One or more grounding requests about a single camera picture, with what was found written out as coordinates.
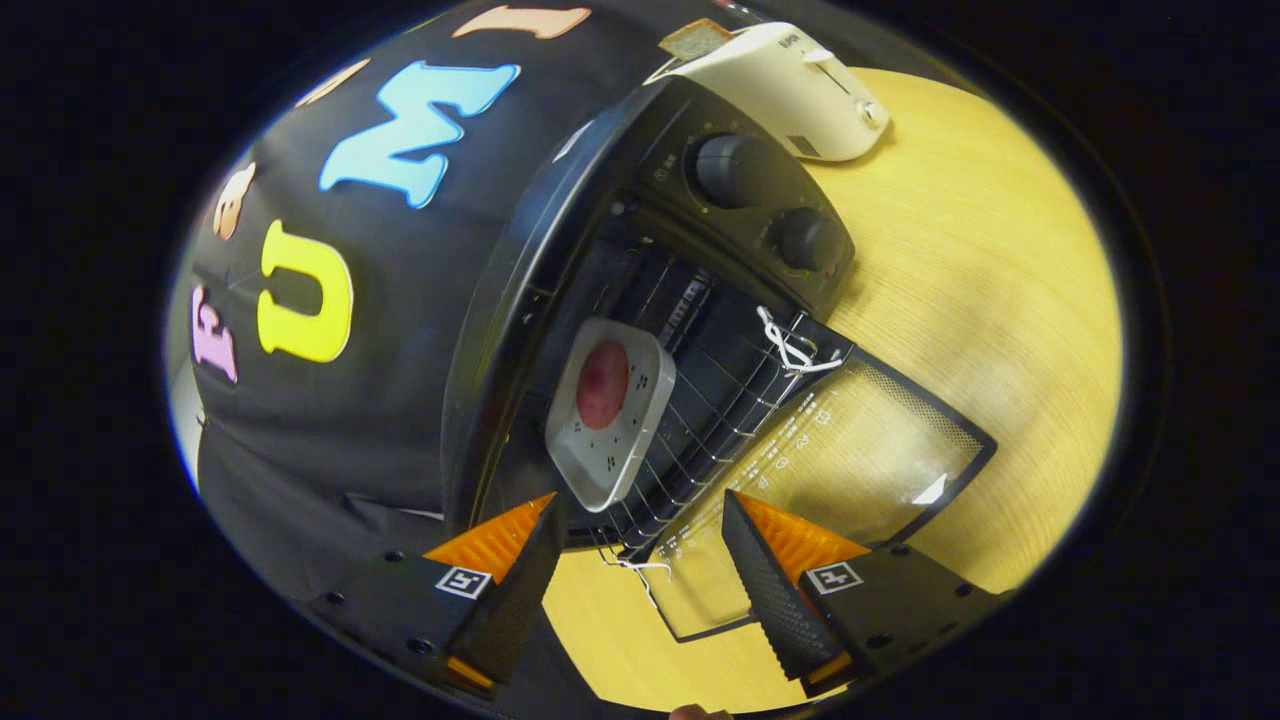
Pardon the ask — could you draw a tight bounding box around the white square plate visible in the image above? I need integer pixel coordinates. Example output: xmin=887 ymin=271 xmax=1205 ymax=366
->
xmin=545 ymin=317 xmax=677 ymax=513

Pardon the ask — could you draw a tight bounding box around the brown bread slice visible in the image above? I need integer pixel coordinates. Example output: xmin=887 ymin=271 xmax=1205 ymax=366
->
xmin=658 ymin=18 xmax=736 ymax=61

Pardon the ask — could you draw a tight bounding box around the pink round ham slice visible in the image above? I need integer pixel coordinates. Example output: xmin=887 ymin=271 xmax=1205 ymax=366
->
xmin=576 ymin=341 xmax=631 ymax=431

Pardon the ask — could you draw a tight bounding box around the black backdrop cloth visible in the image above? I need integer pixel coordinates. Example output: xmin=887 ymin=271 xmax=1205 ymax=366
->
xmin=185 ymin=0 xmax=761 ymax=641

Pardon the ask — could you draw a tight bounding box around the black toaster oven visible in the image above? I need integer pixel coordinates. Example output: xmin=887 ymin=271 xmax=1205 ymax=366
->
xmin=440 ymin=75 xmax=999 ymax=643

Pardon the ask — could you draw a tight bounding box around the white string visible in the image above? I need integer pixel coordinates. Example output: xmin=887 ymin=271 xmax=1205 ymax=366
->
xmin=598 ymin=545 xmax=676 ymax=611
xmin=755 ymin=305 xmax=846 ymax=376

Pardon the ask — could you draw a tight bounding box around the white pop-up toaster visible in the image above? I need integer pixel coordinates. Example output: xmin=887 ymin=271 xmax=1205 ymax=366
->
xmin=650 ymin=22 xmax=891 ymax=163

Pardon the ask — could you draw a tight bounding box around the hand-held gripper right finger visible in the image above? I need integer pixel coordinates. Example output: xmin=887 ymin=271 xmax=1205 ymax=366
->
xmin=720 ymin=488 xmax=1006 ymax=699

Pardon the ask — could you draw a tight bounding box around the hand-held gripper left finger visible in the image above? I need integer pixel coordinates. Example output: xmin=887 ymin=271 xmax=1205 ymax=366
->
xmin=305 ymin=492 xmax=566 ymax=699

